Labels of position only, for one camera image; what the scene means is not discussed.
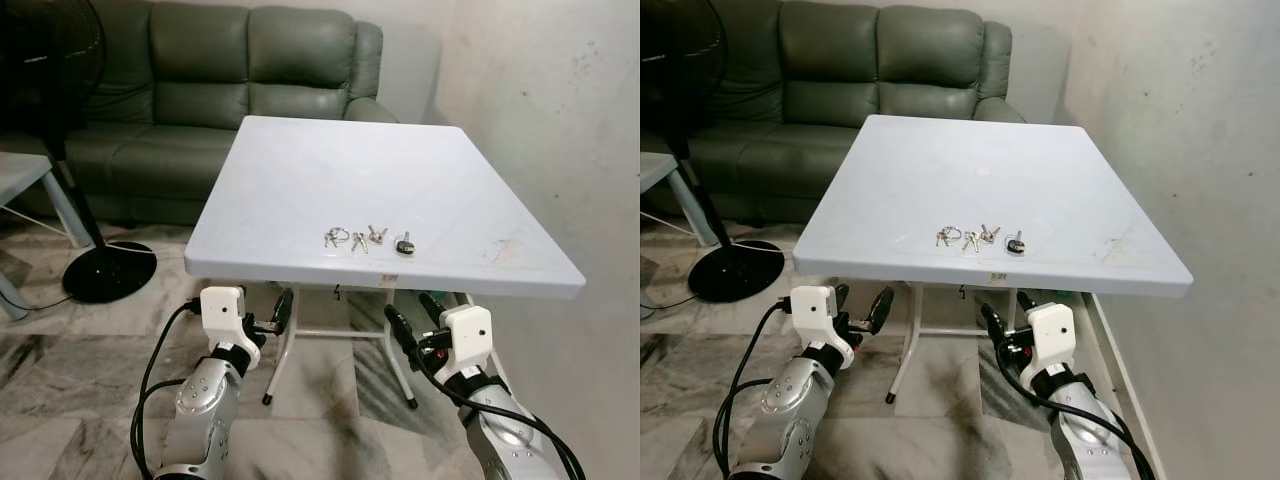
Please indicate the black standing fan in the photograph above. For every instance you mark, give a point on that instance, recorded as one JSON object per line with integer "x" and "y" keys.
{"x": 105, "y": 272}
{"x": 735, "y": 272}

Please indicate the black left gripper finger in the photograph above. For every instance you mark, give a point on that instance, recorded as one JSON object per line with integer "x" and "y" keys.
{"x": 284, "y": 310}
{"x": 884, "y": 310}
{"x": 842, "y": 298}

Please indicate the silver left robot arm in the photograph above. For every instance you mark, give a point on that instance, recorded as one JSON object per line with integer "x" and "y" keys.
{"x": 205, "y": 410}
{"x": 790, "y": 410}

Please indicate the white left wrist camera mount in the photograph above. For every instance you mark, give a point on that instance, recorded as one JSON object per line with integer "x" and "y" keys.
{"x": 814, "y": 312}
{"x": 222, "y": 312}

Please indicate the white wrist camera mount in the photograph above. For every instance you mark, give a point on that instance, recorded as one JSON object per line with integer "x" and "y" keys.
{"x": 222, "y": 312}
{"x": 814, "y": 312}
{"x": 467, "y": 336}
{"x": 1051, "y": 334}

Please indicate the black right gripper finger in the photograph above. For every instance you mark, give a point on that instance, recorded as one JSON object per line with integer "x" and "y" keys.
{"x": 400, "y": 328}
{"x": 1025, "y": 302}
{"x": 993, "y": 325}
{"x": 431, "y": 305}

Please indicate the white square folding table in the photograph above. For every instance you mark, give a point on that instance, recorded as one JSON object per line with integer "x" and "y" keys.
{"x": 990, "y": 180}
{"x": 380, "y": 180}

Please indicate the pair of silver keys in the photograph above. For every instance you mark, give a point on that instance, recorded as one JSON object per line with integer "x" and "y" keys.
{"x": 376, "y": 235}
{"x": 989, "y": 234}

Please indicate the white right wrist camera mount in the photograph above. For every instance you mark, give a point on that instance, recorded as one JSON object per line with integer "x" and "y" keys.
{"x": 467, "y": 336}
{"x": 1051, "y": 334}

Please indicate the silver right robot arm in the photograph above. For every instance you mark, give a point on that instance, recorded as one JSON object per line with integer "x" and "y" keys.
{"x": 505, "y": 435}
{"x": 1085, "y": 430}

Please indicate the green leather sofa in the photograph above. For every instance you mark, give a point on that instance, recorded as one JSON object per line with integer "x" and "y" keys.
{"x": 200, "y": 90}
{"x": 860, "y": 90}

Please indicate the small grey side table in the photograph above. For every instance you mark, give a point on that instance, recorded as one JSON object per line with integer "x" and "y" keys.
{"x": 655, "y": 170}
{"x": 22, "y": 172}

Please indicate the black headed key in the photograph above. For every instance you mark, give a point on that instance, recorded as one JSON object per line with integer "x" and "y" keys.
{"x": 403, "y": 244}
{"x": 1015, "y": 243}

